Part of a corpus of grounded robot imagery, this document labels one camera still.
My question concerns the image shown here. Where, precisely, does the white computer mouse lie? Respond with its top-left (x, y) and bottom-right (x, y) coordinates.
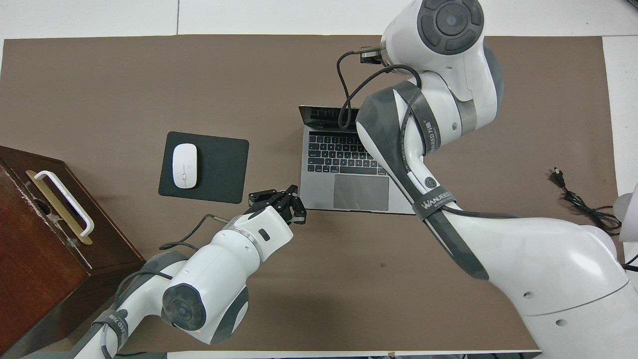
top-left (172, 143), bottom-right (198, 189)

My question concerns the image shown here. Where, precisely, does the black mouse pad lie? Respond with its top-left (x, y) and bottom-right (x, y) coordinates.
top-left (158, 131), bottom-right (250, 204)

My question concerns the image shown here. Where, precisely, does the black lamp power cord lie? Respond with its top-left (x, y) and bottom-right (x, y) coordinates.
top-left (551, 169), bottom-right (638, 272)

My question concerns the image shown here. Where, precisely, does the white box handle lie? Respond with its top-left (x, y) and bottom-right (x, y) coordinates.
top-left (34, 171), bottom-right (95, 237)

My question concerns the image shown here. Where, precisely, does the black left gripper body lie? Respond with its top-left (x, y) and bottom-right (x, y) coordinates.
top-left (254, 185), bottom-right (300, 220)

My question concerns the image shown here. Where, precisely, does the white rounded object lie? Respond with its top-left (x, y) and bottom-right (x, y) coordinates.
top-left (612, 183), bottom-right (638, 243)

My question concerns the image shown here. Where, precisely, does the dark wooden box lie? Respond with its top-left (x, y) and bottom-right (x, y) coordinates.
top-left (0, 146), bottom-right (148, 358)

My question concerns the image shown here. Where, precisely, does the white round lamp base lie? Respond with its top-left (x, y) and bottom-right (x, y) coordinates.
top-left (583, 225), bottom-right (624, 265)

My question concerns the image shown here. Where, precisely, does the silver grey laptop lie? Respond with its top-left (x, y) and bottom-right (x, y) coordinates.
top-left (298, 105), bottom-right (417, 216)

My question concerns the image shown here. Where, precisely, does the brass handle plate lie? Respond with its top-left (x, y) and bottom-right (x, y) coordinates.
top-left (25, 170), bottom-right (94, 246)

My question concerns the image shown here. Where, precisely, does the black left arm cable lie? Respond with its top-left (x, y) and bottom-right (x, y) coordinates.
top-left (102, 213), bottom-right (231, 359)

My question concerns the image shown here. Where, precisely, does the brown table mat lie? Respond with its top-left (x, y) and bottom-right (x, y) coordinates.
top-left (0, 34), bottom-right (635, 352)

